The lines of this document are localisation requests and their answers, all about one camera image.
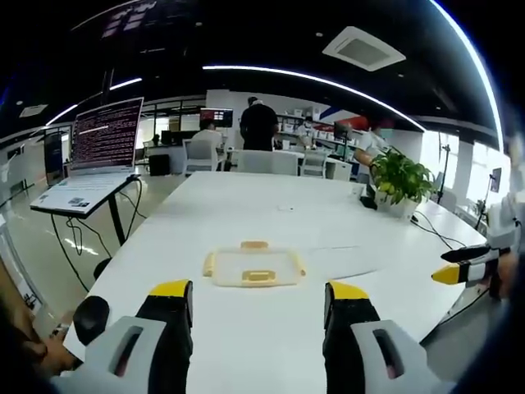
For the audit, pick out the black box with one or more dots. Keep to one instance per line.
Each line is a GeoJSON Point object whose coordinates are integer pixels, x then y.
{"type": "Point", "coordinates": [159, 165]}

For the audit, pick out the black desk monitor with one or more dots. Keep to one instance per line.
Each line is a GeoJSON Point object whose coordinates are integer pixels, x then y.
{"type": "Point", "coordinates": [343, 130]}

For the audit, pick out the clear lid with yellow buckles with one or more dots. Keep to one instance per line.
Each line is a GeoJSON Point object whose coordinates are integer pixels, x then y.
{"type": "Point", "coordinates": [254, 262]}

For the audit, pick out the white wall shelf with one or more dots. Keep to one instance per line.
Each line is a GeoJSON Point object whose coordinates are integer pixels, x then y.
{"type": "Point", "coordinates": [291, 123]}

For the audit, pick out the small black device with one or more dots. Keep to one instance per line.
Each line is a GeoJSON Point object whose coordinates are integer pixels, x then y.
{"type": "Point", "coordinates": [368, 202]}

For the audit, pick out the ceiling light strip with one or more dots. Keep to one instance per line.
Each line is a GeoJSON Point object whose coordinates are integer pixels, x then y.
{"type": "Point", "coordinates": [69, 111]}
{"type": "Point", "coordinates": [311, 78]}
{"type": "Point", "coordinates": [477, 57]}

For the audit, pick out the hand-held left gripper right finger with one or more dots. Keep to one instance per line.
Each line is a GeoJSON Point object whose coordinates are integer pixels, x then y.
{"type": "Point", "coordinates": [361, 344]}

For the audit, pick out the black rounded chair back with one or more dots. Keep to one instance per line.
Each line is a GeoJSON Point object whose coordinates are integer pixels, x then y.
{"type": "Point", "coordinates": [92, 320]}

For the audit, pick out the open laptop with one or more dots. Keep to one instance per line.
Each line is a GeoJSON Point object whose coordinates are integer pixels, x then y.
{"type": "Point", "coordinates": [104, 135]}

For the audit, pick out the wall monitor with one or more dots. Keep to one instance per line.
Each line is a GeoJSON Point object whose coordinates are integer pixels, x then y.
{"type": "Point", "coordinates": [216, 117]}

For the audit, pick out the black laptop stand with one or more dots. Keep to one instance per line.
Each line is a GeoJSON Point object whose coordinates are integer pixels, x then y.
{"type": "Point", "coordinates": [82, 197]}

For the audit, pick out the white plant pot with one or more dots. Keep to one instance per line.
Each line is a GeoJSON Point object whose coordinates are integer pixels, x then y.
{"type": "Point", "coordinates": [404, 209]}

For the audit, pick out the black tripod stand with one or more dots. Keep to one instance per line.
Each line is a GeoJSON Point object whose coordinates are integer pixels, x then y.
{"type": "Point", "coordinates": [444, 172]}

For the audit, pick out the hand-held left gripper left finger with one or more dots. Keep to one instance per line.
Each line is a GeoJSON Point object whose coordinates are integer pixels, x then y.
{"type": "Point", "coordinates": [135, 340]}

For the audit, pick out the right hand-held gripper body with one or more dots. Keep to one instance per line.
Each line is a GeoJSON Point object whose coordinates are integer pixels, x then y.
{"type": "Point", "coordinates": [502, 271]}

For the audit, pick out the ceiling air vent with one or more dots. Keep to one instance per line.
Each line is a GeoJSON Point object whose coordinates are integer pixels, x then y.
{"type": "Point", "coordinates": [364, 48]}

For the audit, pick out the green potted plant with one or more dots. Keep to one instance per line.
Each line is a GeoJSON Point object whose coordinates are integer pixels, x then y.
{"type": "Point", "coordinates": [402, 172]}

